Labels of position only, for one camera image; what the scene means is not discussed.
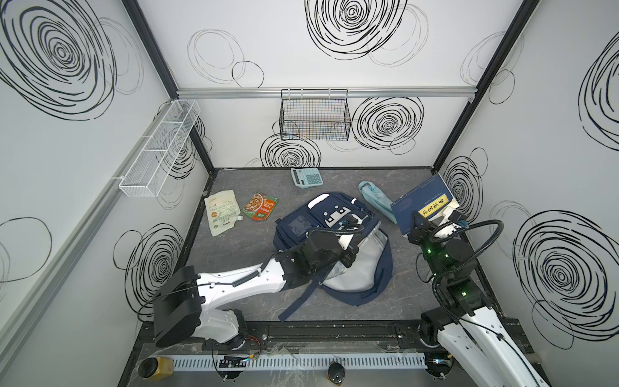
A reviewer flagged navy blue small book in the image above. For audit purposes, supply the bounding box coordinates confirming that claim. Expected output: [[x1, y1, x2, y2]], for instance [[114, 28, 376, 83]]
[[390, 174, 459, 235]]

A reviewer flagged navy blue student backpack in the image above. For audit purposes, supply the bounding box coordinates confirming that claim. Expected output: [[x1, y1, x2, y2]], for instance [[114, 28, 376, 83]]
[[273, 192, 393, 322]]

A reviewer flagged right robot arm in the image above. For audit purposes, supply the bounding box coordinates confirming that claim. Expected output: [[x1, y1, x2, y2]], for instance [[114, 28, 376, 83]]
[[407, 212, 547, 386]]

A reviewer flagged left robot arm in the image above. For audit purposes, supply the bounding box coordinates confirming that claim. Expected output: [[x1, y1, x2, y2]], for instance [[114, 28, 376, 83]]
[[152, 228, 361, 348]]

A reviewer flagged light blue fabric pouch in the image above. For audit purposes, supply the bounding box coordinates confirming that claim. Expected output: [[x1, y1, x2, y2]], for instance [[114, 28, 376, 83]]
[[358, 181, 398, 224]]

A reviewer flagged orange green snack packet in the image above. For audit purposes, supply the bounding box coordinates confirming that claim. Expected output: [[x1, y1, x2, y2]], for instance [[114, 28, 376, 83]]
[[241, 193, 279, 222]]

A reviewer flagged teal calculator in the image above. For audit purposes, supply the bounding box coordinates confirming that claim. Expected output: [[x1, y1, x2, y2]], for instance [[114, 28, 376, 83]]
[[291, 168, 323, 189]]

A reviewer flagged white cream food pouch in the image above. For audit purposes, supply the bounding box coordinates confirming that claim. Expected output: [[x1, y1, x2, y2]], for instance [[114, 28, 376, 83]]
[[204, 190, 241, 237]]

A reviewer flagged black round knob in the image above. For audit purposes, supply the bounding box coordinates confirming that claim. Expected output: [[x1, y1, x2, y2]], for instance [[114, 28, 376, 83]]
[[327, 362, 346, 386]]

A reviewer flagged yellow black cylinder object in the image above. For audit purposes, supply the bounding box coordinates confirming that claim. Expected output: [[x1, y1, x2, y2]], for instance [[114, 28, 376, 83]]
[[138, 356, 173, 382]]

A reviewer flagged black corrugated cable hose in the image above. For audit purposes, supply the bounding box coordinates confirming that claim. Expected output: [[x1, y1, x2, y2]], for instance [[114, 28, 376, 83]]
[[429, 218, 505, 272]]

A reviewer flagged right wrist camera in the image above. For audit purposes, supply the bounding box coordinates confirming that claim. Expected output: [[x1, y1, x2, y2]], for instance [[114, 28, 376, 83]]
[[436, 209, 469, 235]]

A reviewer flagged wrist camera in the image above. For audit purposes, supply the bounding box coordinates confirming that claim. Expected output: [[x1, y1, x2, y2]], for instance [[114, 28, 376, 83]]
[[436, 209, 469, 235], [336, 220, 365, 250]]

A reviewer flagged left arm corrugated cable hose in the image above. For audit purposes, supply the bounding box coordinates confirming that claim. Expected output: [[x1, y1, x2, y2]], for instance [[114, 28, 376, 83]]
[[309, 223, 366, 243]]

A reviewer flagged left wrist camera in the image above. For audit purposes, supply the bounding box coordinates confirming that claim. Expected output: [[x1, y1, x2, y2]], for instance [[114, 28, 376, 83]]
[[336, 220, 365, 250]]

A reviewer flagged white slotted cable duct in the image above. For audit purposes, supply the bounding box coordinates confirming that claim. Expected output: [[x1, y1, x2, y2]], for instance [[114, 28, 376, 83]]
[[168, 353, 427, 372]]

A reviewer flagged black wire wall basket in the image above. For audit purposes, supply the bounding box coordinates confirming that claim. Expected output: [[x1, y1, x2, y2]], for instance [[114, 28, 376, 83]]
[[278, 88, 352, 141]]

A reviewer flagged white wire wall shelf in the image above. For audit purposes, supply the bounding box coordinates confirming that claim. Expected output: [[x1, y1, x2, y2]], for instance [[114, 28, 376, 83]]
[[119, 99, 201, 198]]

